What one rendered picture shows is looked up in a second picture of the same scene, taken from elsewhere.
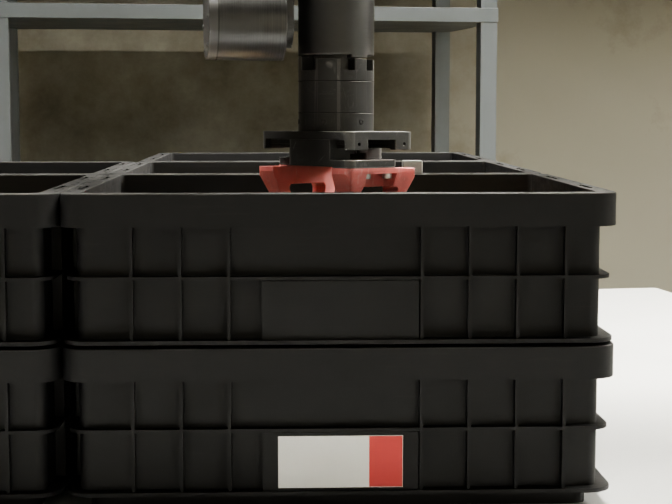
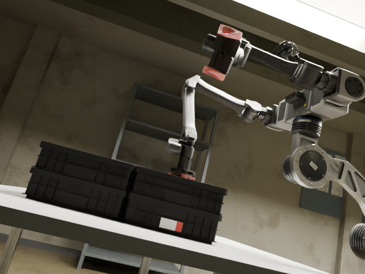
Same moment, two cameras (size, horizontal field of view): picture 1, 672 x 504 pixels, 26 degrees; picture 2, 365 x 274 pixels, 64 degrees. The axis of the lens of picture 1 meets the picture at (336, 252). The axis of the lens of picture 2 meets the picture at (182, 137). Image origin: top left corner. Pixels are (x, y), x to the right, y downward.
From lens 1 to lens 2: 30 cm
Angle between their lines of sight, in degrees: 21
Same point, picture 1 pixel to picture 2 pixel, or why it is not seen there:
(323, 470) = (167, 225)
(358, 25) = (191, 153)
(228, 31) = (170, 148)
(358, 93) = (188, 163)
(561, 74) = not seen: hidden behind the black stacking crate
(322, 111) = (182, 164)
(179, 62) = not seen: hidden behind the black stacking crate
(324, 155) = (181, 172)
